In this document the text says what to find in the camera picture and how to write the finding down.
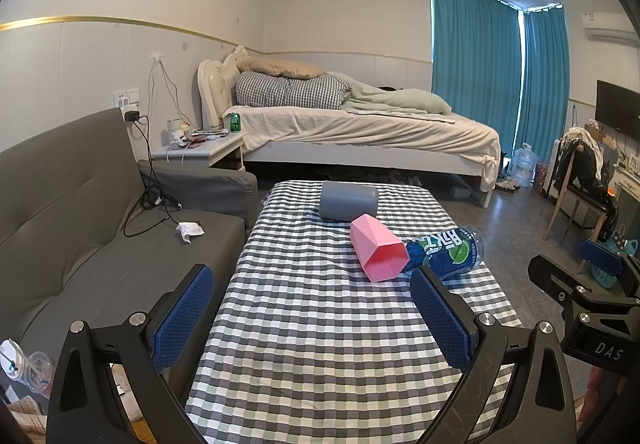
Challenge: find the pale green blanket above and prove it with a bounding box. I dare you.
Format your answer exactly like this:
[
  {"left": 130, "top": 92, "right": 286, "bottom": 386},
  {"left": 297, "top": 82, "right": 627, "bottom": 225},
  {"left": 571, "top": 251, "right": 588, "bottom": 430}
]
[{"left": 342, "top": 72, "right": 452, "bottom": 117}]

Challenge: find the clear plastic cup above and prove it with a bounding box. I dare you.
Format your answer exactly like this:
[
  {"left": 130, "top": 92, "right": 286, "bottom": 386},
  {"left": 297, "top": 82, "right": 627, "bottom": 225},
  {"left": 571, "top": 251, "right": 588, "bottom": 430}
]
[
  {"left": 25, "top": 351, "right": 54, "bottom": 398},
  {"left": 0, "top": 339, "right": 27, "bottom": 386}
]

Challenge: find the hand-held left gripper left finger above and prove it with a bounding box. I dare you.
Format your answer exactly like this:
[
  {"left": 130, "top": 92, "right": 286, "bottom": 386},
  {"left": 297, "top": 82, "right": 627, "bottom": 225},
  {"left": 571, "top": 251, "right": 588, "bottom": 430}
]
[{"left": 46, "top": 264, "right": 216, "bottom": 444}]

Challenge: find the checked tablecloth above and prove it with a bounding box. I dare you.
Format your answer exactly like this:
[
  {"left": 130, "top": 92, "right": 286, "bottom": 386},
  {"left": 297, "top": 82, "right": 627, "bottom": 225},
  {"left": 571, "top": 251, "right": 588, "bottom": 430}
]
[{"left": 185, "top": 180, "right": 524, "bottom": 444}]

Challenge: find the crumpled white tissue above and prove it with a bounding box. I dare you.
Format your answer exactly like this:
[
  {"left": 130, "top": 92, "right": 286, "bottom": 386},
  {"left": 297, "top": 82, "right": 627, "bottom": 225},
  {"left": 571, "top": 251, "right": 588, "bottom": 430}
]
[{"left": 176, "top": 221, "right": 205, "bottom": 243}]

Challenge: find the person's right hand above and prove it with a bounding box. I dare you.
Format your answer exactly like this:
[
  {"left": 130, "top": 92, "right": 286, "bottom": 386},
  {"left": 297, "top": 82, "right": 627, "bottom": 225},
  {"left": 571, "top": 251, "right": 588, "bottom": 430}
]
[{"left": 577, "top": 366, "right": 609, "bottom": 426}]

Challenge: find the teal bag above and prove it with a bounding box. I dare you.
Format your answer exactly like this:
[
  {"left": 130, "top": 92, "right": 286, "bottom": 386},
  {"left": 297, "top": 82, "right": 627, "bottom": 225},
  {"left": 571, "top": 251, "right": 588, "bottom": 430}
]
[{"left": 591, "top": 224, "right": 640, "bottom": 291}]

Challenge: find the white bed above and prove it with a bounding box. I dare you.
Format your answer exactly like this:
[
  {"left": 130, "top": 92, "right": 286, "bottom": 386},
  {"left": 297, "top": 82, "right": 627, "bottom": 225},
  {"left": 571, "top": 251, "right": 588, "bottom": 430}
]
[{"left": 197, "top": 48, "right": 501, "bottom": 207}]

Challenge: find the blue plastic bottle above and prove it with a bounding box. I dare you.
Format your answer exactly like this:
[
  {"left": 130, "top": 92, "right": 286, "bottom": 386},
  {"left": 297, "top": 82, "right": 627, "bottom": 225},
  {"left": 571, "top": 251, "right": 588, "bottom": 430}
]
[{"left": 404, "top": 226, "right": 485, "bottom": 281}]

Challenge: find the beige woven cloth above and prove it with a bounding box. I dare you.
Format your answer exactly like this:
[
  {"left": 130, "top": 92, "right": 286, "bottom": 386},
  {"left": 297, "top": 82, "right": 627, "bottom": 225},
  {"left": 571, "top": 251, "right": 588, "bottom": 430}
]
[{"left": 0, "top": 394, "right": 52, "bottom": 444}]

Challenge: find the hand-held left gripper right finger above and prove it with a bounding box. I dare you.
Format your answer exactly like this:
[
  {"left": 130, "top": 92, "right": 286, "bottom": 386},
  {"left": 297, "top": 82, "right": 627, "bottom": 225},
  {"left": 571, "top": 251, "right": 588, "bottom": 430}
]
[{"left": 410, "top": 267, "right": 584, "bottom": 444}]

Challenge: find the clothes pile on chair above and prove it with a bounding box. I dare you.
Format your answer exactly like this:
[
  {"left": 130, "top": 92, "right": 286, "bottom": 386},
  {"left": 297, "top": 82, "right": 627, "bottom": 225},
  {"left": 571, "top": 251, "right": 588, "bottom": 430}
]
[{"left": 552, "top": 126, "right": 619, "bottom": 205}]

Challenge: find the wooden chair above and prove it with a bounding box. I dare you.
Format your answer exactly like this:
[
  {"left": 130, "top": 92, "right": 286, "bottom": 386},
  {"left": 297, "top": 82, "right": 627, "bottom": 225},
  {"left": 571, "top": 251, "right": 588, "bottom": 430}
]
[{"left": 544, "top": 144, "right": 621, "bottom": 245}]

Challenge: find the white cable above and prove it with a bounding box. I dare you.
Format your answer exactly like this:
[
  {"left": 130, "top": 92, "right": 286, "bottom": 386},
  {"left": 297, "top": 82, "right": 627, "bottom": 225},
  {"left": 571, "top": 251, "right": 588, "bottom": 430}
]
[{"left": 149, "top": 58, "right": 194, "bottom": 135}]

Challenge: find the grey cup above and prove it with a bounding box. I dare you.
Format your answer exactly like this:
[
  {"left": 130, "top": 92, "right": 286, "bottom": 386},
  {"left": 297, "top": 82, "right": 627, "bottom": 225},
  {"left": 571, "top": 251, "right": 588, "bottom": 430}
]
[{"left": 319, "top": 180, "right": 380, "bottom": 221}]

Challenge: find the checked quilt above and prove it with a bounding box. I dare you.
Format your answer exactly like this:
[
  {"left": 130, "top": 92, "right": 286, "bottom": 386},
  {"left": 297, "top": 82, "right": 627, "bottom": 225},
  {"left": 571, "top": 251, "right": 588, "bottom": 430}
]
[{"left": 235, "top": 71, "right": 354, "bottom": 110}]

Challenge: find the beige pillow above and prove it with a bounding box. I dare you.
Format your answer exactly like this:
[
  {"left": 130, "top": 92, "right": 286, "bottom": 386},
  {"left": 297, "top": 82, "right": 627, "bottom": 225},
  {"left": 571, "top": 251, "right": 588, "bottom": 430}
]
[{"left": 239, "top": 56, "right": 328, "bottom": 80}]

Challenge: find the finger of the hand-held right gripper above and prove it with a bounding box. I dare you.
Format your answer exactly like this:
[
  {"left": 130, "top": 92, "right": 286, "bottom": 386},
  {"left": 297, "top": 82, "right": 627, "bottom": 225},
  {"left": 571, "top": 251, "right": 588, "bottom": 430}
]
[
  {"left": 528, "top": 254, "right": 582, "bottom": 310},
  {"left": 579, "top": 238, "right": 627, "bottom": 277}
]

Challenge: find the white air conditioner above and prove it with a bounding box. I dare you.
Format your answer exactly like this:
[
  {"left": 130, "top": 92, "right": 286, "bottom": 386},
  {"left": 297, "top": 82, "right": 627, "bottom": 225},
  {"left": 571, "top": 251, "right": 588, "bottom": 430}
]
[{"left": 581, "top": 10, "right": 640, "bottom": 44}]

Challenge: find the white wall socket panel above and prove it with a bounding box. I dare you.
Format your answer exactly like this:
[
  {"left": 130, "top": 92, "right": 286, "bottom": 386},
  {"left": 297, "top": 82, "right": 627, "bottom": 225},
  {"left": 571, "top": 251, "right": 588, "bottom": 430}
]
[{"left": 114, "top": 88, "right": 144, "bottom": 107}]

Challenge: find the grey sofa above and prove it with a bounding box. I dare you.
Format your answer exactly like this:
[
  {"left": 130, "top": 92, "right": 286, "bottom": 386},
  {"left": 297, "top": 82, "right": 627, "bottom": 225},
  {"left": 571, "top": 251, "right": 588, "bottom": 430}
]
[{"left": 0, "top": 108, "right": 259, "bottom": 377}]

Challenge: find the narrow teal curtain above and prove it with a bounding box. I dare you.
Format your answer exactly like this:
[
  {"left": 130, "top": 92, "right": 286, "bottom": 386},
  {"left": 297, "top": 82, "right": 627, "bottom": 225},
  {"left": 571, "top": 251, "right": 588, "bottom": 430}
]
[{"left": 520, "top": 6, "right": 571, "bottom": 161}]

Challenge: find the pink faceted cup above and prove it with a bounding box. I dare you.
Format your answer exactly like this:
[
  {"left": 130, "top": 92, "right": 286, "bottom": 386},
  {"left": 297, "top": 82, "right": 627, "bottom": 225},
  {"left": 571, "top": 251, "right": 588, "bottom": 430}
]
[{"left": 350, "top": 213, "right": 410, "bottom": 283}]

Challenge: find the black charger cable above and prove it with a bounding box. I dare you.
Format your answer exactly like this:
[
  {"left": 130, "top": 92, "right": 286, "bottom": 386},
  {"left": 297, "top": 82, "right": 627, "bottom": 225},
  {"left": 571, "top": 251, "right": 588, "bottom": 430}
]
[{"left": 122, "top": 116, "right": 184, "bottom": 239}]

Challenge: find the wide teal curtain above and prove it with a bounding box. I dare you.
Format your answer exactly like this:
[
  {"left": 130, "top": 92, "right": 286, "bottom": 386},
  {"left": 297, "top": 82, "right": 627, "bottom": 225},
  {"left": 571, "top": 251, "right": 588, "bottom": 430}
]
[{"left": 429, "top": 0, "right": 524, "bottom": 153}]

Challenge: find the black television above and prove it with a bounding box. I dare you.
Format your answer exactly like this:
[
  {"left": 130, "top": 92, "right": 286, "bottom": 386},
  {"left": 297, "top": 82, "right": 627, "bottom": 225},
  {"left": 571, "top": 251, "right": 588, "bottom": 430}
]
[{"left": 596, "top": 80, "right": 640, "bottom": 141}]

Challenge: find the clear plastic bag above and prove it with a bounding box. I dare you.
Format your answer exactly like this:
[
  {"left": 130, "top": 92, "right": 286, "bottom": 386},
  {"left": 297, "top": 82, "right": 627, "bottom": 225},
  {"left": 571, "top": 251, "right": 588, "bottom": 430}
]
[{"left": 512, "top": 143, "right": 539, "bottom": 189}]

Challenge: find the white nightstand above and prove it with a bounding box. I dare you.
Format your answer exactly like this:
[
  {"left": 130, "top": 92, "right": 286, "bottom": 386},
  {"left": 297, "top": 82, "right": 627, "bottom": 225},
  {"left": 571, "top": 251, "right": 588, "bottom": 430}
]
[{"left": 151, "top": 130, "right": 247, "bottom": 173}]

